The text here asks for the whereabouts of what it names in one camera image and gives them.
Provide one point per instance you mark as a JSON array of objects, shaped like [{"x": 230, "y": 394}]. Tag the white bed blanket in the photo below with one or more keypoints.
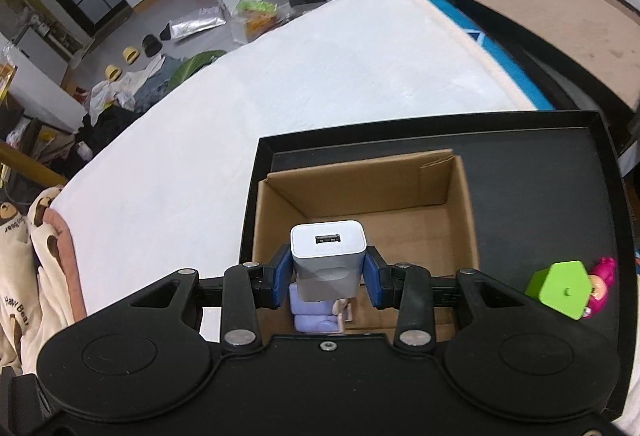
[{"x": 310, "y": 96}]

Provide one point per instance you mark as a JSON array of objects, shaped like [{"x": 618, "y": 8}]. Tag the cardboard box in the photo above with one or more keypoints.
[{"x": 400, "y": 236}]

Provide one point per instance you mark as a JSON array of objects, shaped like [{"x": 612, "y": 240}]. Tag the green snack packet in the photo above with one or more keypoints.
[{"x": 256, "y": 6}]

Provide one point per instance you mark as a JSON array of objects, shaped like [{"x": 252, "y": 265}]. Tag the pink doll figurine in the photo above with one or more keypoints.
[{"x": 601, "y": 283}]

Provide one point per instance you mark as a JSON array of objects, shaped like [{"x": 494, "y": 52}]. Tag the lavender doll figurine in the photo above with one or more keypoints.
[{"x": 312, "y": 318}]

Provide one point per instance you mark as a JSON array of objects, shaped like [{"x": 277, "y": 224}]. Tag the black shallow box brown bottom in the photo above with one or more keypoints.
[{"x": 580, "y": 21}]

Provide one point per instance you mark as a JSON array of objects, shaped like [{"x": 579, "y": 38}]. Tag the green cloth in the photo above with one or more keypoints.
[{"x": 195, "y": 66}]

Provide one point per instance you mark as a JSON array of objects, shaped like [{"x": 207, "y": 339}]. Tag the black tray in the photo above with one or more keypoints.
[{"x": 525, "y": 196}]

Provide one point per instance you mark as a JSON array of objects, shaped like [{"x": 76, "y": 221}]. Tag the white usb charger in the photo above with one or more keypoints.
[{"x": 327, "y": 261}]

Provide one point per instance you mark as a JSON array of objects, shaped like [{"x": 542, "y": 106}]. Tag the orange snack bag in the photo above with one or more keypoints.
[{"x": 255, "y": 26}]

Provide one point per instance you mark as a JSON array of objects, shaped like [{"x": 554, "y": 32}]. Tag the white plastic bag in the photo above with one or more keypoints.
[{"x": 112, "y": 91}]

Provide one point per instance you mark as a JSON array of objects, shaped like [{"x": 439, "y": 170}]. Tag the black slipper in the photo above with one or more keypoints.
[
  {"x": 165, "y": 32},
  {"x": 151, "y": 46}
]

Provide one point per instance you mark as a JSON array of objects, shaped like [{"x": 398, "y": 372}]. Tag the bear printed blanket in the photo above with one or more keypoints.
[{"x": 20, "y": 266}]

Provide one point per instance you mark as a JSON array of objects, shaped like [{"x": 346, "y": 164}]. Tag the yellow wooden bar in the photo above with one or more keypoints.
[{"x": 30, "y": 163}]

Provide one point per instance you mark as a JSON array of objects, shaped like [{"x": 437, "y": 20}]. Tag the black clothes pile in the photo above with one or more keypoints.
[{"x": 105, "y": 131}]

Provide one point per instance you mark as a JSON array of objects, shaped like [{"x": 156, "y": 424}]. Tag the green hexagonal block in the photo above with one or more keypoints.
[{"x": 562, "y": 293}]

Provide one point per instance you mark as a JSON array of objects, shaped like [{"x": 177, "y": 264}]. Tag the yellow slipper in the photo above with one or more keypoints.
[
  {"x": 131, "y": 55},
  {"x": 113, "y": 72}
]

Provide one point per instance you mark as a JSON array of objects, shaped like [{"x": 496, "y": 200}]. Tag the silver foil bag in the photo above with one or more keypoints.
[{"x": 197, "y": 23}]

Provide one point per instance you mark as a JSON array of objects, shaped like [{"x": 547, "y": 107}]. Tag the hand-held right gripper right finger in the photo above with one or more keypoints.
[{"x": 376, "y": 282}]

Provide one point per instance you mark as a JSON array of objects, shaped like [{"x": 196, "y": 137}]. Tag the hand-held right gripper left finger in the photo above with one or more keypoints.
[{"x": 278, "y": 277}]

